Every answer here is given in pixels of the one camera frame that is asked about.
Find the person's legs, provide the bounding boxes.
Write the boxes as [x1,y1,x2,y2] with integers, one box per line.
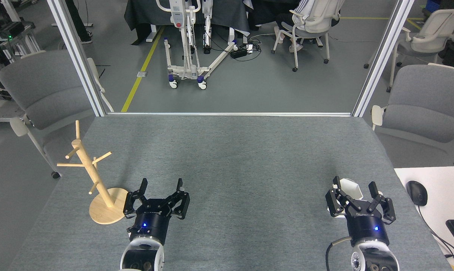
[65,0,93,44]

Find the black mouse cable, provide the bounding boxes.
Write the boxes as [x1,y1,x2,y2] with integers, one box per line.
[417,205,454,265]

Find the person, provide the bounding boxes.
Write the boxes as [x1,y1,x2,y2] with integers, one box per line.
[274,0,342,53]

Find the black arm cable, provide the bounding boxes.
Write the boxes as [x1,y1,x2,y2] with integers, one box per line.
[326,236,353,271]

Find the black power strip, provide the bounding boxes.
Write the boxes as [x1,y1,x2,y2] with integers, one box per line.
[230,44,254,59]

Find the white desk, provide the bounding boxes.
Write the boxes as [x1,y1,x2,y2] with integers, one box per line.
[394,166,454,271]

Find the silver frame rail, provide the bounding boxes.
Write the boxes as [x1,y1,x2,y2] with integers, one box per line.
[106,112,353,117]

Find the grey fabric chair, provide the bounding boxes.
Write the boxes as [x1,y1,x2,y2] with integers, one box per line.
[371,63,454,166]
[0,50,115,179]

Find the white office chair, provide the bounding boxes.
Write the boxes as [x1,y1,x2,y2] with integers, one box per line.
[364,8,454,93]

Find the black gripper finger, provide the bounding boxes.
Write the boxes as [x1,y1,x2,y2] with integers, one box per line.
[123,178,148,219]
[365,181,396,225]
[325,176,357,218]
[166,178,190,220]

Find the black computer mouse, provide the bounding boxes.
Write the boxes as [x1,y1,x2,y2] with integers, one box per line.
[406,181,428,207]

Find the white hexagonal cup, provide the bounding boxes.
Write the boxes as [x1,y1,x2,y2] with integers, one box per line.
[328,178,384,218]

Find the white-framed grey-seat office chair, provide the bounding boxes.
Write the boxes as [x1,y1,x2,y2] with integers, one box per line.
[272,0,346,72]

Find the wooden cup rack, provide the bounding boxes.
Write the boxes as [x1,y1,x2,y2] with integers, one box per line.
[57,120,130,225]

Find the white stand on wheels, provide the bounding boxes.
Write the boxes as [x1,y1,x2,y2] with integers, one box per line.
[155,0,239,90]

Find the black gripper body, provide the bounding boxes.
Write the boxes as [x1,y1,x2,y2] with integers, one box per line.
[128,199,173,242]
[344,205,390,245]

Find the black box with green light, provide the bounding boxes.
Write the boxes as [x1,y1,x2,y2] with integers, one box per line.
[0,21,36,41]

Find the dark cloth-covered table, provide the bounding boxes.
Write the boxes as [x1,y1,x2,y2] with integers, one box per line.
[124,0,251,46]

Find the silver frame post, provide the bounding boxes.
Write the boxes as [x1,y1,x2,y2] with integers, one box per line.
[47,0,107,117]
[352,0,416,118]

